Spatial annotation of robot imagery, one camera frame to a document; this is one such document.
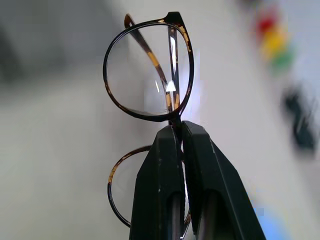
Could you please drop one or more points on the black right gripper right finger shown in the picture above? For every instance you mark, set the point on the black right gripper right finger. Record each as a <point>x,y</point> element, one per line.
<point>217,185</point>

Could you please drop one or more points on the red plate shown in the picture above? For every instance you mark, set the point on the red plate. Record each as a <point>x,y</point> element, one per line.
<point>266,23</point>

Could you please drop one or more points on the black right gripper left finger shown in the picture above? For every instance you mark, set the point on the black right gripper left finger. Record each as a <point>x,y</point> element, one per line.
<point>155,180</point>

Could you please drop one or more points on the yellow plate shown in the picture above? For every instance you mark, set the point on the yellow plate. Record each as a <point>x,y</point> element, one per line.
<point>273,43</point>

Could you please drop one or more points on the tortoiseshell round glasses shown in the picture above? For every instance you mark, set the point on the tortoiseshell round glasses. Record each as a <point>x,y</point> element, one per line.
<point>147,53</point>

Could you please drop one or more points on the green plate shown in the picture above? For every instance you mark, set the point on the green plate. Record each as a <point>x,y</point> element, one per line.
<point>282,61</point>

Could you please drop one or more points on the black glasses case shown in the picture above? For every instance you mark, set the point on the black glasses case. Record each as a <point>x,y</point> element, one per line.
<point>301,117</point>

